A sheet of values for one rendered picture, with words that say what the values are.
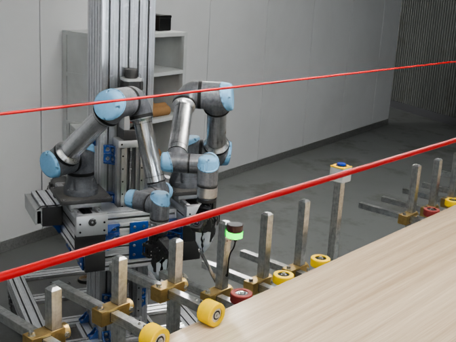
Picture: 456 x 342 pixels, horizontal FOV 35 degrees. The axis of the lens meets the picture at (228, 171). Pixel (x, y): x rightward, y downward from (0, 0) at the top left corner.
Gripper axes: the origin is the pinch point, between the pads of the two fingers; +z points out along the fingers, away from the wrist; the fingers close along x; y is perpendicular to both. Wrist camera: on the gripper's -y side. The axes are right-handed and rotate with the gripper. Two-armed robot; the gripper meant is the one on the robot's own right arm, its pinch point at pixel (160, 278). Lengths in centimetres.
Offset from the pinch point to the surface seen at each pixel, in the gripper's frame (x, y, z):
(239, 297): 3.5, -43.4, -9.1
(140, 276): 25.9, -16.2, -14.1
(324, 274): -38, -52, -9
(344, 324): -8, -80, -9
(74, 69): -136, 236, -41
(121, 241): 143, -140, -95
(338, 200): -78, -30, -25
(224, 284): -3.9, -30.4, -7.1
